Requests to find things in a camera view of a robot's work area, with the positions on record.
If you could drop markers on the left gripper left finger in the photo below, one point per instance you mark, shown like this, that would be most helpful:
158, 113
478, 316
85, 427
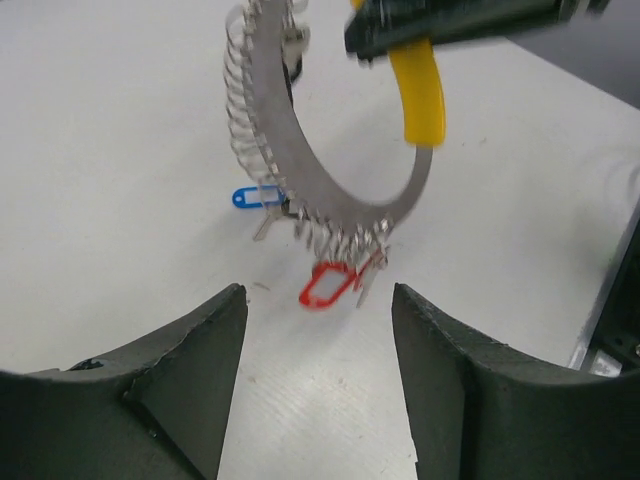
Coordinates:
155, 408

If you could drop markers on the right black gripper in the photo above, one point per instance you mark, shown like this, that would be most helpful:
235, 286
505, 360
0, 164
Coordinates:
597, 41

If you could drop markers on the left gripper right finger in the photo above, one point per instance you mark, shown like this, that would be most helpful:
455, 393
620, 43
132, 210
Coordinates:
479, 409

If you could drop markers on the keyring with yellow handle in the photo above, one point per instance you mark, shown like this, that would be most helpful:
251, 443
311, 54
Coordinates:
351, 152

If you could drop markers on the red tagged key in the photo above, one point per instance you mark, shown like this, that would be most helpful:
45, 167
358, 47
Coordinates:
331, 280

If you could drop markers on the blue tagged key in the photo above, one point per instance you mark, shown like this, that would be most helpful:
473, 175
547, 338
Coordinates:
257, 200

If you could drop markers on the aluminium mounting rail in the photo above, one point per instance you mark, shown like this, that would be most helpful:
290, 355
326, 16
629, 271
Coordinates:
612, 326

